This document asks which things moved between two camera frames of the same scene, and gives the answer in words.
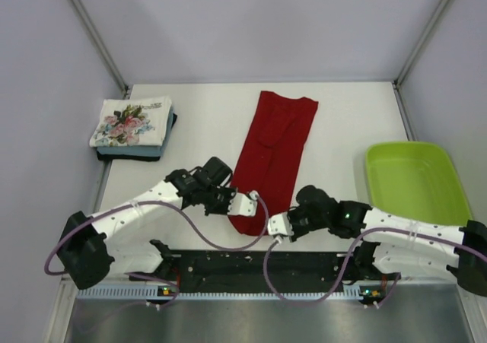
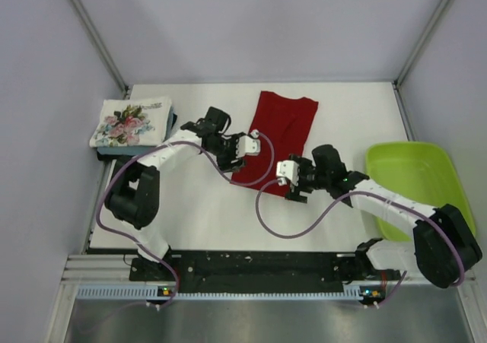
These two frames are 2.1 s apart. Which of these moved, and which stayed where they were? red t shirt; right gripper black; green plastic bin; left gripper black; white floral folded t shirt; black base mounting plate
Moved: right gripper black; left gripper black; red t shirt
Stayed: white floral folded t shirt; black base mounting plate; green plastic bin
